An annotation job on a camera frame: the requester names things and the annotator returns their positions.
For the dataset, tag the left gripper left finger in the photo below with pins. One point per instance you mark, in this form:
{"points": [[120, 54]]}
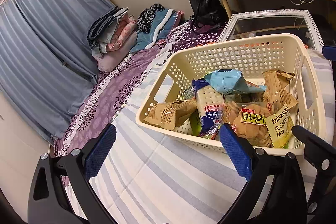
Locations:
{"points": [[48, 201]]}

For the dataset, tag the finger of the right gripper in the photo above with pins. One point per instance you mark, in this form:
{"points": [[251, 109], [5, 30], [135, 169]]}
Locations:
{"points": [[329, 52], [321, 155]]}

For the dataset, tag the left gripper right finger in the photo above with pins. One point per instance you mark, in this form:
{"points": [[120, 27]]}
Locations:
{"points": [[286, 200]]}

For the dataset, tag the green yellow biscuit pack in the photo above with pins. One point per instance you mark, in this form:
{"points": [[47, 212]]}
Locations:
{"points": [[279, 126]]}

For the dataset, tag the cream perforated plastic basket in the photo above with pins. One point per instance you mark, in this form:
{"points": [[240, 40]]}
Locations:
{"points": [[251, 56]]}

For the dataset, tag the round rice cracker bag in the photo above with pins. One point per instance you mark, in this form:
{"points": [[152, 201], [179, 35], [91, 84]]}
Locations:
{"points": [[248, 121]]}

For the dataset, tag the light blue snack bag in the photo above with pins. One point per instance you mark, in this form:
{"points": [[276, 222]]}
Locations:
{"points": [[231, 81]]}

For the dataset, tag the blue soda cracker pack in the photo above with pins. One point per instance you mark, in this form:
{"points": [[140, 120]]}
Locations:
{"points": [[209, 105]]}

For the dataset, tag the green snack packet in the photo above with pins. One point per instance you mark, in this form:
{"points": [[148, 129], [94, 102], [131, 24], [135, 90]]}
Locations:
{"points": [[195, 123]]}

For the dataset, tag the brown paper snack bag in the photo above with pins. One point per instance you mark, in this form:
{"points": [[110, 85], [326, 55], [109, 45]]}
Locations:
{"points": [[169, 115]]}

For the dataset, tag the white framed mirror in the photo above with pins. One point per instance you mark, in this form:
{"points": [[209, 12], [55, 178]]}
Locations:
{"points": [[258, 23]]}

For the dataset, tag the black handbag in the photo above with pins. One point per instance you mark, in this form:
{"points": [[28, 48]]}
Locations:
{"points": [[207, 13]]}

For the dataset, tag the purple floral bedspread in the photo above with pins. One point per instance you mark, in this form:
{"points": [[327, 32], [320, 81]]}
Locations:
{"points": [[114, 89]]}

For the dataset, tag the blue-grey curtain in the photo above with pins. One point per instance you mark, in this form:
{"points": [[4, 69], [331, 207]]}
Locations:
{"points": [[47, 68]]}

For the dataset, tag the mauve pillow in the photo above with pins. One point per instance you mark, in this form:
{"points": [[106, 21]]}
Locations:
{"points": [[111, 59]]}

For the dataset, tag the teal blue blanket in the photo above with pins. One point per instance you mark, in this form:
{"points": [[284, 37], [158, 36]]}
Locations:
{"points": [[163, 23]]}

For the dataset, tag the folded dark grey blanket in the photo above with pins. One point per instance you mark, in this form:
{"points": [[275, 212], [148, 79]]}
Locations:
{"points": [[100, 34]]}

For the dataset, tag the black white patterned cloth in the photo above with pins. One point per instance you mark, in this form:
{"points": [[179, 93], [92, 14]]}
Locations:
{"points": [[146, 18]]}

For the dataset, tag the pink folded quilt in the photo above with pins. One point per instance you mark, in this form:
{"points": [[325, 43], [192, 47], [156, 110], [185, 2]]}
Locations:
{"points": [[125, 28]]}

